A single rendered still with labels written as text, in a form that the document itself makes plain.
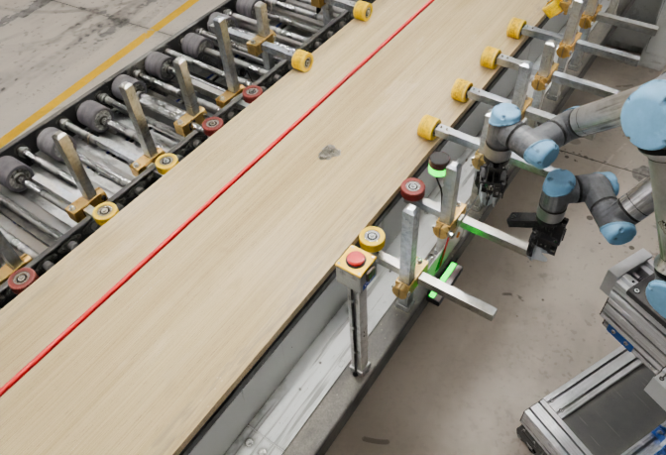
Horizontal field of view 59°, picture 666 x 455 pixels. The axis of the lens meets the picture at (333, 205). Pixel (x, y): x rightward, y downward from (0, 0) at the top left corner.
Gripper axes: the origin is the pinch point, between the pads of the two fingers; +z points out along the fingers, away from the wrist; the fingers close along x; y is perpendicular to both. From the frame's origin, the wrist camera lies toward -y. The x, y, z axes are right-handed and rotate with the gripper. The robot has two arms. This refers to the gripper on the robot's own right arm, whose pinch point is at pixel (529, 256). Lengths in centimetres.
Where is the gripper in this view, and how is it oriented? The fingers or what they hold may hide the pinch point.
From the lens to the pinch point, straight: 193.9
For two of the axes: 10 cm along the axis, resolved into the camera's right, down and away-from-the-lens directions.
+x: 5.7, -6.3, 5.3
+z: 0.7, 6.8, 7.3
